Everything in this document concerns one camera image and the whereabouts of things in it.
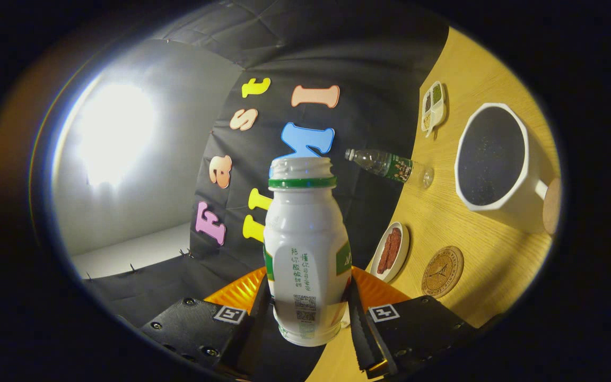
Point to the black backdrop cloth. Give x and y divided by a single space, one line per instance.
380 79

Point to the round cork coaster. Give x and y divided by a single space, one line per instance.
442 271

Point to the round white plate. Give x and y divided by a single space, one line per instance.
398 262

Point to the white divided dish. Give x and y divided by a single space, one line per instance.
439 114

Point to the white juice bottle green label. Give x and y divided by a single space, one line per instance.
305 233

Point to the yellow beans heap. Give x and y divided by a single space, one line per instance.
427 121

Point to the green beans heap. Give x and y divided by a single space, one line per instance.
436 94

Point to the dark beans heap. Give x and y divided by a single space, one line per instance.
427 102

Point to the clear plastic water bottle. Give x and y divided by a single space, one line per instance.
390 166

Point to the red dried meat slices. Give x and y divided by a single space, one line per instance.
389 250

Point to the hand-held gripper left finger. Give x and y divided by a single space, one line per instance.
255 334

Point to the wooden table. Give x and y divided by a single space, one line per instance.
496 254

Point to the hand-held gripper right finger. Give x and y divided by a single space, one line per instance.
361 331

